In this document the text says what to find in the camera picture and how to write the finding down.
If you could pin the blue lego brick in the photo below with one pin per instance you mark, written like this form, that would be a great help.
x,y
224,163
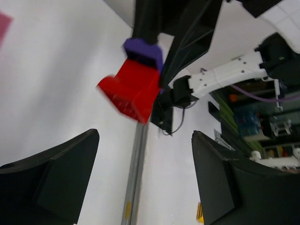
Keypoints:
x,y
149,55

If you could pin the large pink bin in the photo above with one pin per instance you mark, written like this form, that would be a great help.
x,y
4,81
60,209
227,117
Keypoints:
x,y
5,21

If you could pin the red lego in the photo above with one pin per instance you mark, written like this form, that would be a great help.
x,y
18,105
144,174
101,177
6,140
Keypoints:
x,y
132,90

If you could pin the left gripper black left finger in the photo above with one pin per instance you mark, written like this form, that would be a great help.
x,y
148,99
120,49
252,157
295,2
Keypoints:
x,y
48,188

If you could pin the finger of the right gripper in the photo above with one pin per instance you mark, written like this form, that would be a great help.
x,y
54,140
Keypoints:
x,y
192,38
153,17

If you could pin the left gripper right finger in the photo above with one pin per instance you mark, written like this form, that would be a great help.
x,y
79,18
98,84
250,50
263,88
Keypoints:
x,y
235,190

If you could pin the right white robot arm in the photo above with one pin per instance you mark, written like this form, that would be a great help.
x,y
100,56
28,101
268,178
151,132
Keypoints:
x,y
283,15

